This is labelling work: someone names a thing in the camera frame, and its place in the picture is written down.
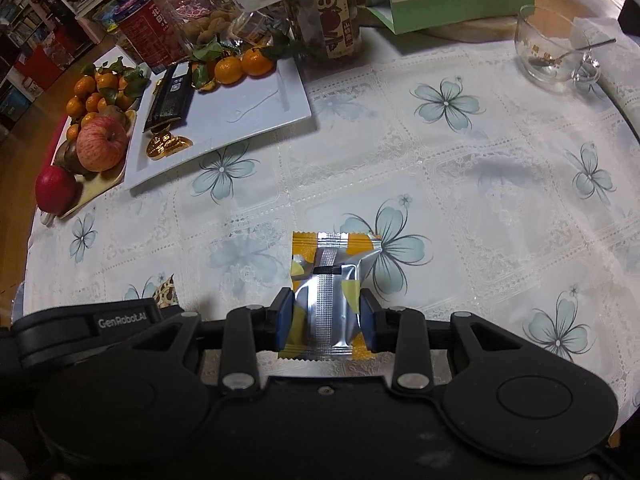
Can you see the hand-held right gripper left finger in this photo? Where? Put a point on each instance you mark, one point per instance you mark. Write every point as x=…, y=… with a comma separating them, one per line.
x=282, y=320

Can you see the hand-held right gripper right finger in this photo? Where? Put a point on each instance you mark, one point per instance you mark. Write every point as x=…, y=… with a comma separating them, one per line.
x=369, y=320

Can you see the silver and yellow snack packet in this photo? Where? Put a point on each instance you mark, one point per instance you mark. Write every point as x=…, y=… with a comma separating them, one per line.
x=330, y=290

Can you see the brown patterned snack packet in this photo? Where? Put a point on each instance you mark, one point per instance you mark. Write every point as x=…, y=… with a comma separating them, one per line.
x=167, y=292

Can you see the small white object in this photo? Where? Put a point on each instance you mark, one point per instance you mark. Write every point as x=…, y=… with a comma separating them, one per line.
x=48, y=218

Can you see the red apple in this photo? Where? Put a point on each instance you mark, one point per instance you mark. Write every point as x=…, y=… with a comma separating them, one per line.
x=55, y=189

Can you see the yellow fruit tray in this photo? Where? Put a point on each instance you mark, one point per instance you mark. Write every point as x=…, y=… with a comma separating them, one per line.
x=100, y=185

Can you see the brown kiwi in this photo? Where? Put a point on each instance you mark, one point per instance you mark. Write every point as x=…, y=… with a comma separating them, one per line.
x=66, y=155

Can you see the pink apple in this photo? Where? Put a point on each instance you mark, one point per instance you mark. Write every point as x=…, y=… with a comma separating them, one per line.
x=101, y=144

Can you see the white rectangular plate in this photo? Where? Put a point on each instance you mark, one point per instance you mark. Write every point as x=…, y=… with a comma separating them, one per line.
x=240, y=120

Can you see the gold foil candy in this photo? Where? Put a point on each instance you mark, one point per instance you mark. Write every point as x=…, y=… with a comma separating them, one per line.
x=167, y=146

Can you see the pile of small tangerines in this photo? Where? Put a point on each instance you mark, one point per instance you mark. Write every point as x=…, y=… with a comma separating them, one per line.
x=92, y=102

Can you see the black snack packet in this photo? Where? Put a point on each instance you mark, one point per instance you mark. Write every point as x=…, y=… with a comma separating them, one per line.
x=170, y=97

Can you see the leafy tangerine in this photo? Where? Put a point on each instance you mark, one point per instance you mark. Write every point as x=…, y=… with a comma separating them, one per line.
x=257, y=62
x=229, y=70

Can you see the brown label jar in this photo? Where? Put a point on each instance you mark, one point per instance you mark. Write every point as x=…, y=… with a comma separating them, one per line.
x=330, y=20

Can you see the red tin can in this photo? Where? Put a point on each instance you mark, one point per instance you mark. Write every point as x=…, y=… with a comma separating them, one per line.
x=145, y=35

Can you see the clear plastic snack container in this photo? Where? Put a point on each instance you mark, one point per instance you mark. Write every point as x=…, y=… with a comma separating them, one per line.
x=210, y=22

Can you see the cluttered storage shelves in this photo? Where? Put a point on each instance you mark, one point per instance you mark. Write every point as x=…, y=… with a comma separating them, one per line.
x=35, y=20

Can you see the clear glass cup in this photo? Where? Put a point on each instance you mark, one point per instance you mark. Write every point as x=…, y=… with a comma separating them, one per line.
x=540, y=25

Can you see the metal spoon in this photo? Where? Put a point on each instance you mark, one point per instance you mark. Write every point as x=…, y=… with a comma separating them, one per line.
x=590, y=47

